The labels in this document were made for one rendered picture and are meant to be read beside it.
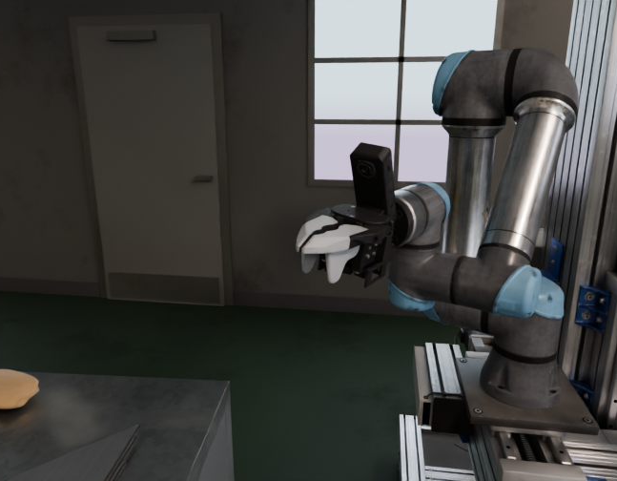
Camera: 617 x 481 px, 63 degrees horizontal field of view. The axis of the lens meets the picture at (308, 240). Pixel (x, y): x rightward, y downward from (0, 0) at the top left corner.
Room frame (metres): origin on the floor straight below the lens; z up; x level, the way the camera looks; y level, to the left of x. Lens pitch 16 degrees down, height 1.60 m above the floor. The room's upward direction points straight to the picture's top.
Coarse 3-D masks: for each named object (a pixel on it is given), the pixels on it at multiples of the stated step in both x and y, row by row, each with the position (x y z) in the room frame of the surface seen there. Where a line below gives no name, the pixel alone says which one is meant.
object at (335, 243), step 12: (348, 228) 0.55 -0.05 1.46; (360, 228) 0.55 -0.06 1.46; (312, 240) 0.50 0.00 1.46; (324, 240) 0.51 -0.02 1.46; (336, 240) 0.51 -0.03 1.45; (348, 240) 0.52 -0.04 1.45; (300, 252) 0.50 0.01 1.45; (312, 252) 0.50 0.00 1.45; (324, 252) 0.50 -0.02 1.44; (336, 252) 0.52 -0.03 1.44; (348, 252) 0.54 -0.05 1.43; (336, 264) 0.52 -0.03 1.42; (336, 276) 0.53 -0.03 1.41
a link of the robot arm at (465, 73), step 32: (448, 64) 0.96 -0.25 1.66; (480, 64) 0.92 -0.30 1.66; (512, 64) 0.89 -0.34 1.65; (448, 96) 0.95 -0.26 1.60; (480, 96) 0.92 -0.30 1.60; (448, 128) 0.95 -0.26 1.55; (480, 128) 0.92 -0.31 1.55; (448, 160) 0.97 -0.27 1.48; (480, 160) 0.93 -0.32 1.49; (448, 192) 0.96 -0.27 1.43; (480, 192) 0.93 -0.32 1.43; (448, 224) 0.95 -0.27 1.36; (480, 224) 0.94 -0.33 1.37; (448, 320) 0.94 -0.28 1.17; (480, 320) 0.89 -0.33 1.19
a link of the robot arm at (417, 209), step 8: (400, 192) 0.70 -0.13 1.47; (408, 192) 0.70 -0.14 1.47; (408, 200) 0.67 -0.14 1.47; (416, 200) 0.68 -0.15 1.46; (408, 208) 0.66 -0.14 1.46; (416, 208) 0.67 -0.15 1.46; (424, 208) 0.69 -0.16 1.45; (416, 216) 0.66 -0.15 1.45; (424, 216) 0.68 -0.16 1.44; (416, 224) 0.66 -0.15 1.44; (424, 224) 0.69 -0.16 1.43; (416, 232) 0.67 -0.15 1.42; (408, 240) 0.66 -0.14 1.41
